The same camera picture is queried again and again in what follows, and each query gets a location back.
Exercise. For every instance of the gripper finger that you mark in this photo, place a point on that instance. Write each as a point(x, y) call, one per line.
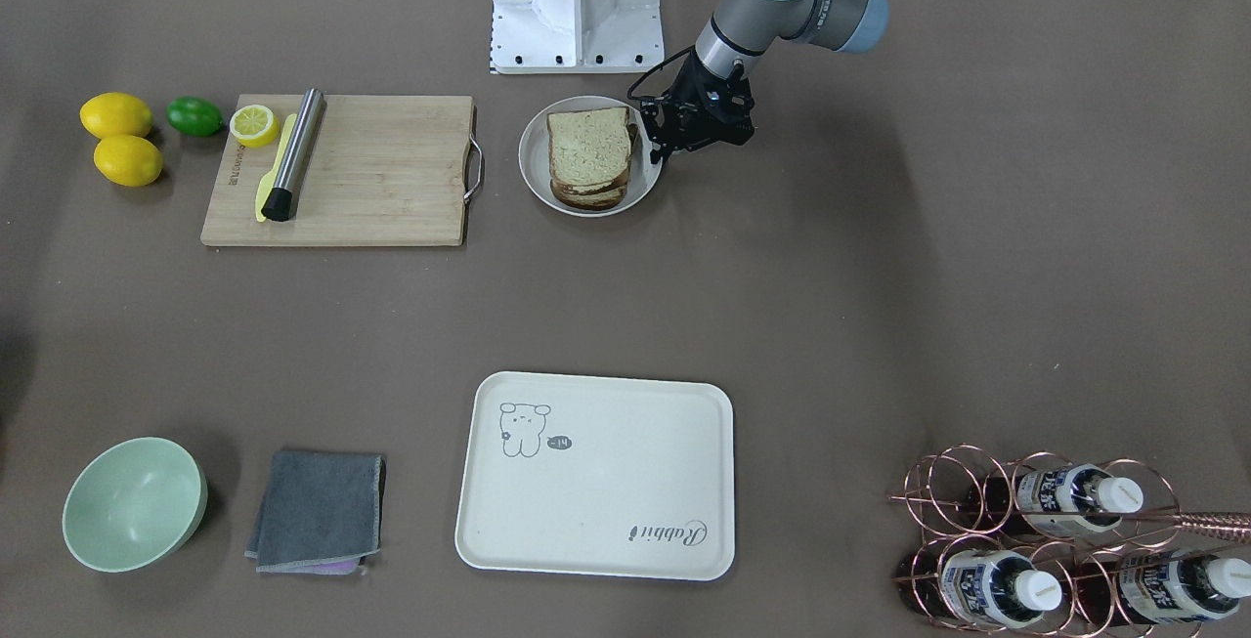
point(654, 113)
point(659, 146)

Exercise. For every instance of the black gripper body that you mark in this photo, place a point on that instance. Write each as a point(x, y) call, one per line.
point(700, 83)

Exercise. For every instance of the plain bread slice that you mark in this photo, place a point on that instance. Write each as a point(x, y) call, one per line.
point(589, 147)

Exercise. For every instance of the white round plate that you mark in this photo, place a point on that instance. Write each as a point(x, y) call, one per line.
point(533, 158)

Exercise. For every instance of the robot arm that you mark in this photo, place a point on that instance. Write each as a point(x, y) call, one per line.
point(745, 30)

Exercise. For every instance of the cream rabbit tray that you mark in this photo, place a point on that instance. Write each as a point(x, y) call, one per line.
point(601, 476)

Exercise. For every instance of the bamboo cutting board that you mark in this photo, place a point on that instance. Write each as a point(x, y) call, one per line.
point(385, 171)

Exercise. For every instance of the yellow plastic knife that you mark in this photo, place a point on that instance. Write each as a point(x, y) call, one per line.
point(268, 180)

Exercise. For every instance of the half lemon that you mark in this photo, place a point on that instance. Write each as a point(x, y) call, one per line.
point(254, 126)

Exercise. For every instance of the green lime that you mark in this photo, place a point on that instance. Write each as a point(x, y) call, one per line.
point(195, 117)

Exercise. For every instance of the grey folded cloth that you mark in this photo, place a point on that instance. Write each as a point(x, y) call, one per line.
point(320, 513)

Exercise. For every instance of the yellow lemon lower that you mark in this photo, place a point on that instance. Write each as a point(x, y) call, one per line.
point(128, 161)

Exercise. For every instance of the yellow lemon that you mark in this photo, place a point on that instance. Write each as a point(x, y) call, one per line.
point(116, 114)
point(128, 161)

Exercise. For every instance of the yellow lemon upper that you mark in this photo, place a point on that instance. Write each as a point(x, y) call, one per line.
point(116, 114)

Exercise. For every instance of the tea bottle front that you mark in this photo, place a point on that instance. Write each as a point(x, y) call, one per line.
point(976, 587)

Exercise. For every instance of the mint green bowl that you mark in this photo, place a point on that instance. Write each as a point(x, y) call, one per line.
point(133, 505)

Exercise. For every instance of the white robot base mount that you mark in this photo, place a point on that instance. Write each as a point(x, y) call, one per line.
point(575, 36)

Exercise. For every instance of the copper wire bottle rack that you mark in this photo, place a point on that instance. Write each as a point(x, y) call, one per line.
point(1049, 546)

